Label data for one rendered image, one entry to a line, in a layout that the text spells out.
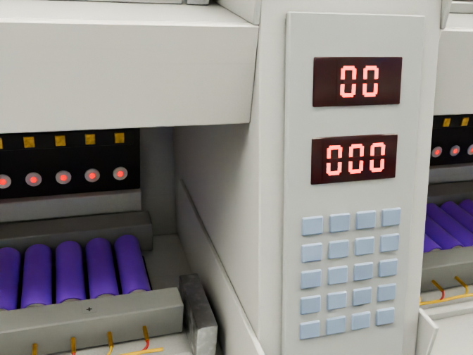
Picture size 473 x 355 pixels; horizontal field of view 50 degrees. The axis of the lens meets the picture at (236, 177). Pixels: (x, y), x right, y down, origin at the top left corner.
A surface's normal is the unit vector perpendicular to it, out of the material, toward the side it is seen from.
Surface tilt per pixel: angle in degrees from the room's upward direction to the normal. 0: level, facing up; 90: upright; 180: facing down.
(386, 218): 90
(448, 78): 105
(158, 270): 15
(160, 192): 90
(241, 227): 90
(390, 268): 90
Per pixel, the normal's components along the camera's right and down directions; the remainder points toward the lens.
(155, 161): 0.31, 0.20
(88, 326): 0.30, 0.45
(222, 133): -0.95, 0.07
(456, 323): 0.07, -0.89
